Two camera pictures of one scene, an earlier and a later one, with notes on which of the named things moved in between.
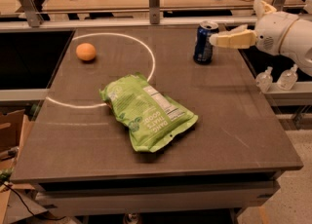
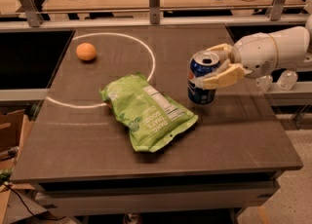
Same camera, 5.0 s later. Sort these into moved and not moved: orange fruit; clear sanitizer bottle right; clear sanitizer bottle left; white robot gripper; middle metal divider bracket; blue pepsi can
Moved: white robot gripper; blue pepsi can
Not moved: clear sanitizer bottle left; clear sanitizer bottle right; orange fruit; middle metal divider bracket
